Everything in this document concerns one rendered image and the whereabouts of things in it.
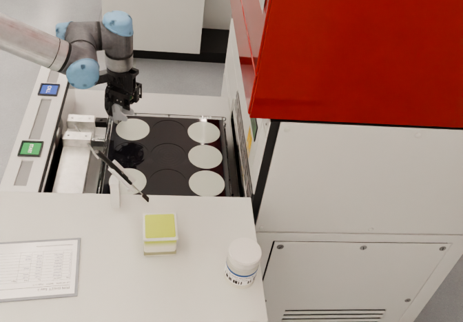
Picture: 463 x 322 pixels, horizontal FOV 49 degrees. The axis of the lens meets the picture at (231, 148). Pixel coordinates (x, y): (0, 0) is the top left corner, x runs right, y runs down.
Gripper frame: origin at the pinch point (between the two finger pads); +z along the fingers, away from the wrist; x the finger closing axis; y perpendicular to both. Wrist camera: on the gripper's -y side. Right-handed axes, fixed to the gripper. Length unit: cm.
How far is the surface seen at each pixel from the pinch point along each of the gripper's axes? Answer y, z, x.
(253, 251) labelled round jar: 57, -15, -37
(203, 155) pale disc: 29.7, 1.4, 0.3
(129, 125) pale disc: 4.4, 1.3, 1.1
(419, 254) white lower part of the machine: 99, 19, 11
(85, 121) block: -7.3, 0.5, -4.7
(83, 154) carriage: -1.3, 3.3, -14.9
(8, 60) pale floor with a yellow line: -148, 91, 106
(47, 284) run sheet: 20, -6, -58
